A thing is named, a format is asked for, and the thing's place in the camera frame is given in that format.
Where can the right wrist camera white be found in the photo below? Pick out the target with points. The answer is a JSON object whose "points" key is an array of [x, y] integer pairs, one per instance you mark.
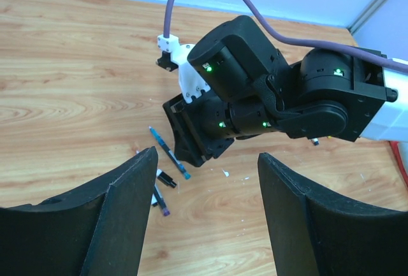
{"points": [[190, 82]]}

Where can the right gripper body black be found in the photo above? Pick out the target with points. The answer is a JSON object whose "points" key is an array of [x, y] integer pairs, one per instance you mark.
{"points": [[208, 126]]}

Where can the purple gel pen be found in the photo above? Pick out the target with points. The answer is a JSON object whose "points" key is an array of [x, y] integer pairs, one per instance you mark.
{"points": [[160, 201]]}

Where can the small black white cap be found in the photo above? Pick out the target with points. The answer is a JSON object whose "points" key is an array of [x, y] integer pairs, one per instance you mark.
{"points": [[165, 179]]}

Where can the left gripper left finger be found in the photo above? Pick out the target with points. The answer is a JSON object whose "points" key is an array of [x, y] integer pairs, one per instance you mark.
{"points": [[97, 228]]}

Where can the red and grey cloth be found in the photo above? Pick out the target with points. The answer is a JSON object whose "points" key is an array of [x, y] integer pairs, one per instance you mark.
{"points": [[396, 151]]}

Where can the blue gel pen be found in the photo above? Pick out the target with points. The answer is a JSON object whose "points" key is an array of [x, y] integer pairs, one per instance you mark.
{"points": [[170, 153]]}

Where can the white thin pen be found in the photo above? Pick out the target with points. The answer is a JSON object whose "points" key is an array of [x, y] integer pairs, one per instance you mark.
{"points": [[154, 202]]}

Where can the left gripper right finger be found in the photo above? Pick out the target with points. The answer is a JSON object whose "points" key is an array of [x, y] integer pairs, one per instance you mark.
{"points": [[316, 231]]}

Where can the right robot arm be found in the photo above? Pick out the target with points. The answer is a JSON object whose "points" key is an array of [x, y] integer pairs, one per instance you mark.
{"points": [[240, 86]]}

